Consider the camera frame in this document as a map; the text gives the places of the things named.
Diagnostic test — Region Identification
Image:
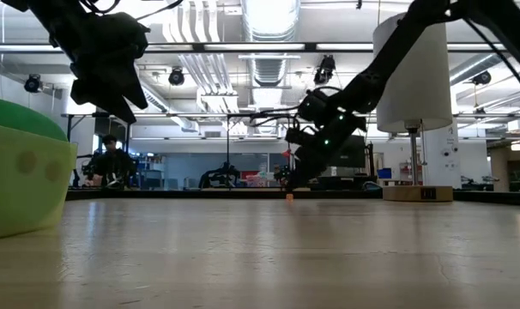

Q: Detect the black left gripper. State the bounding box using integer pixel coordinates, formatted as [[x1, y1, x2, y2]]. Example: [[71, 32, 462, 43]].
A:
[[51, 11, 152, 125]]

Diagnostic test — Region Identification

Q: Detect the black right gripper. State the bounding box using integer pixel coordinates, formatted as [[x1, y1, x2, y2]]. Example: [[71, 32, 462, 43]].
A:
[[285, 88, 368, 193]]

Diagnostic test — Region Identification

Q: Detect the green foam die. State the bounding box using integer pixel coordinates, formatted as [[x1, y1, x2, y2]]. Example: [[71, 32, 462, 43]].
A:
[[0, 96, 70, 233]]

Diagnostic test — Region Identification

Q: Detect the clear plastic container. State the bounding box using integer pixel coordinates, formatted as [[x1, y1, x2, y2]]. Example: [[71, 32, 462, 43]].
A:
[[245, 173, 268, 189]]

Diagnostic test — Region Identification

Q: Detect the black computer monitor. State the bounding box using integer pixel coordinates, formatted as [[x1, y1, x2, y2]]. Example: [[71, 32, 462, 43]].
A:
[[328, 135, 368, 168]]

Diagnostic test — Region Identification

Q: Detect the black ceiling spotlight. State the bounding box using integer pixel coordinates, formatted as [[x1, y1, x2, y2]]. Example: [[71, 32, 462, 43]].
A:
[[23, 74, 43, 94], [472, 70, 493, 86], [168, 66, 186, 87]]

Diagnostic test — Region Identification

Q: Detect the person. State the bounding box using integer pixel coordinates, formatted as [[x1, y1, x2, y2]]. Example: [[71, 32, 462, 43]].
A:
[[83, 134, 137, 189]]

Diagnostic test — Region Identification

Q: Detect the white lamp with wooden base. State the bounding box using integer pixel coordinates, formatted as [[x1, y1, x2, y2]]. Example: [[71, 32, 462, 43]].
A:
[[372, 12, 454, 203]]

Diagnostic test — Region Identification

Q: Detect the yellow translucent plastic bin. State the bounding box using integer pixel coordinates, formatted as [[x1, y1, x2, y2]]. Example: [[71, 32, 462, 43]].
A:
[[0, 122, 78, 241]]

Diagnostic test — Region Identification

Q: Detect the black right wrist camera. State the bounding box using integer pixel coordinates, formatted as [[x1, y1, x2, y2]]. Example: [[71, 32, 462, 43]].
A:
[[284, 126, 317, 148]]

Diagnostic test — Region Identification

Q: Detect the black right camera cable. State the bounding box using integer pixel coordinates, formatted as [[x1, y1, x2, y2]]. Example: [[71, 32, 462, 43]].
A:
[[249, 105, 306, 129]]

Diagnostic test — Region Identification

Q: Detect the black camera cable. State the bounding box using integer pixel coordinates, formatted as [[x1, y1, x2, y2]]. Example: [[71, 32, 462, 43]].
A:
[[79, 0, 186, 21], [249, 105, 306, 129]]

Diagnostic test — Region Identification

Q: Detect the black background frame stand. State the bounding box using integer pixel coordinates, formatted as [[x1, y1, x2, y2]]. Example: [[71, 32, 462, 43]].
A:
[[61, 112, 292, 190]]

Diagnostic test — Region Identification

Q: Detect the black left camera cable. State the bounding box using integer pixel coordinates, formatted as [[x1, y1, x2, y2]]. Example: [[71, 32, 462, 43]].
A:
[[79, 0, 186, 21]]

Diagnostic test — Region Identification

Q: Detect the black overhead camera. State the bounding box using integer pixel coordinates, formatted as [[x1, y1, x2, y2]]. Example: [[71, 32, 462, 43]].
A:
[[313, 54, 336, 86]]

